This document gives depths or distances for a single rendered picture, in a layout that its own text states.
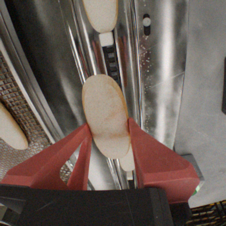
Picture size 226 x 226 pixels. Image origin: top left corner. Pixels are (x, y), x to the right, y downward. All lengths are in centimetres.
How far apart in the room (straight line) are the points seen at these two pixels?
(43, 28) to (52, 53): 4
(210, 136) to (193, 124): 7
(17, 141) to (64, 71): 13
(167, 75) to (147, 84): 3
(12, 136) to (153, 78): 21
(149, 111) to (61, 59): 16
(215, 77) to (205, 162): 26
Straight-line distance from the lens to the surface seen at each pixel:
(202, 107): 28
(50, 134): 19
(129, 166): 30
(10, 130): 21
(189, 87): 24
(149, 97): 18
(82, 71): 17
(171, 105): 20
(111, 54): 18
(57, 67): 22
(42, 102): 19
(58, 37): 21
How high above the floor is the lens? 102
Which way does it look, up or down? 55 degrees down
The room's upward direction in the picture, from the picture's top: 177 degrees counter-clockwise
